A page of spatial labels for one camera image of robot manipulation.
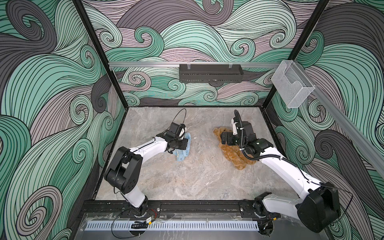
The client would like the light blue bear hoodie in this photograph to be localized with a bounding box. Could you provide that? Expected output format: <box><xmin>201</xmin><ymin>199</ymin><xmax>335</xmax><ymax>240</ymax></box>
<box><xmin>173</xmin><ymin>133</ymin><xmax>192</xmax><ymax>162</ymax></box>

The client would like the brown teddy bear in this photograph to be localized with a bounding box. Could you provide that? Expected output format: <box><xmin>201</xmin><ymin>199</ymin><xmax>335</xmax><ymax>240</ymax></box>
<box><xmin>213</xmin><ymin>127</ymin><xmax>257</xmax><ymax>171</ymax></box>

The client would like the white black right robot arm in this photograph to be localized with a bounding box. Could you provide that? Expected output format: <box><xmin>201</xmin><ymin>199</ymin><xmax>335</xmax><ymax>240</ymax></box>
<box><xmin>221</xmin><ymin>118</ymin><xmax>342</xmax><ymax>233</ymax></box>

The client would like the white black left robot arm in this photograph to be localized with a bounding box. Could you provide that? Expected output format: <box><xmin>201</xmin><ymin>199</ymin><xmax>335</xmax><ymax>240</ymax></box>
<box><xmin>104</xmin><ymin>122</ymin><xmax>189</xmax><ymax>211</ymax></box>

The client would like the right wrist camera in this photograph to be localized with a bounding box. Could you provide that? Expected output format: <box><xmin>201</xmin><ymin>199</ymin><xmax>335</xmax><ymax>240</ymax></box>
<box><xmin>231</xmin><ymin>118</ymin><xmax>241</xmax><ymax>136</ymax></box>

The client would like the black perforated wall tray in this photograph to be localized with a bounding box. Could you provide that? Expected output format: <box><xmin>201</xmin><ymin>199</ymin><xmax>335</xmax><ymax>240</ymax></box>
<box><xmin>179</xmin><ymin>65</ymin><xmax>244</xmax><ymax>84</ymax></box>

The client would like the clear plastic wall holder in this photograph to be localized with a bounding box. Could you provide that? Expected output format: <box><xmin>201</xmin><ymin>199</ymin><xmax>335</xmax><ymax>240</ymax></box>
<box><xmin>271</xmin><ymin>60</ymin><xmax>315</xmax><ymax>109</ymax></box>

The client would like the aluminium back wall rail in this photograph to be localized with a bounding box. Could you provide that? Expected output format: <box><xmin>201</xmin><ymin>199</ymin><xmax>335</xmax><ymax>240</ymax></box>
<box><xmin>108</xmin><ymin>61</ymin><xmax>280</xmax><ymax>69</ymax></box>

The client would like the aluminium wall rail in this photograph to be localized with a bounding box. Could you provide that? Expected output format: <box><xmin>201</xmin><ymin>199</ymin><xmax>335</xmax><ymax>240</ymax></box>
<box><xmin>298</xmin><ymin>64</ymin><xmax>384</xmax><ymax>177</ymax></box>
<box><xmin>108</xmin><ymin>61</ymin><xmax>280</xmax><ymax>69</ymax></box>

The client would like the aluminium right wall rail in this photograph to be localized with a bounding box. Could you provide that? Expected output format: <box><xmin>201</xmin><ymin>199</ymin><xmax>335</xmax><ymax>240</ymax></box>
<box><xmin>298</xmin><ymin>64</ymin><xmax>384</xmax><ymax>177</ymax></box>

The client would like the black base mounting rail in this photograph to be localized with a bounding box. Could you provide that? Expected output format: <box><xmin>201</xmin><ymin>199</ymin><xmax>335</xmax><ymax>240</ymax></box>
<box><xmin>81</xmin><ymin>200</ymin><xmax>297</xmax><ymax>219</ymax></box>

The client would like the white slotted cable duct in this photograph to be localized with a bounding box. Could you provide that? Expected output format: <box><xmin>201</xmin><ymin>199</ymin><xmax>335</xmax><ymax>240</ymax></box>
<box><xmin>84</xmin><ymin>220</ymin><xmax>259</xmax><ymax>232</ymax></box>

